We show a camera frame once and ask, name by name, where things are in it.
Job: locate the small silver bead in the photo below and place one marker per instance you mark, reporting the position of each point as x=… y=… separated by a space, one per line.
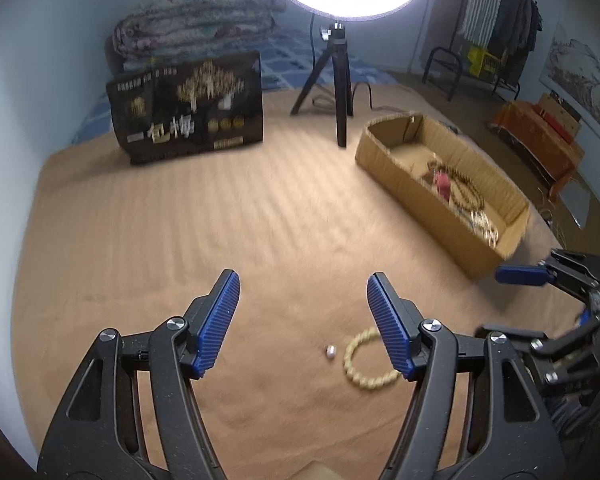
x=331 y=351

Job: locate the orange covered stool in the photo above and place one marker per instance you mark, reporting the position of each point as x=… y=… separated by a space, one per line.
x=557 y=158

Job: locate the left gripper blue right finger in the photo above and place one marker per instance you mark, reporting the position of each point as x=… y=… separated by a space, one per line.
x=397 y=320

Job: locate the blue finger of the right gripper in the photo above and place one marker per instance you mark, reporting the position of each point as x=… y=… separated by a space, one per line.
x=523 y=275

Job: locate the black metal rack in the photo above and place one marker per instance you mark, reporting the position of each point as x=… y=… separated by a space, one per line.
x=447 y=70

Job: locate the red strap wristwatch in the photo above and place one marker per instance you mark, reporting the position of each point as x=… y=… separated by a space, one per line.
x=442 y=183

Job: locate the folded floral quilt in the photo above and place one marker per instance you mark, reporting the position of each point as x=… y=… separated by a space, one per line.
x=165 y=28

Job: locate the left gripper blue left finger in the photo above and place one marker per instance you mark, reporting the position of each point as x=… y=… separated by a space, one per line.
x=208 y=319

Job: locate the hanging clothes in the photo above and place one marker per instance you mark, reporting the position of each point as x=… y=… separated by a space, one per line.
x=498 y=36

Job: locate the cardboard box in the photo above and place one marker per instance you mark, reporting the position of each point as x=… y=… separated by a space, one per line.
x=465 y=202

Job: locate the blue checkered bedsheet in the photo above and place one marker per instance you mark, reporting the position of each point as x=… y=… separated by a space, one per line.
x=286 y=62

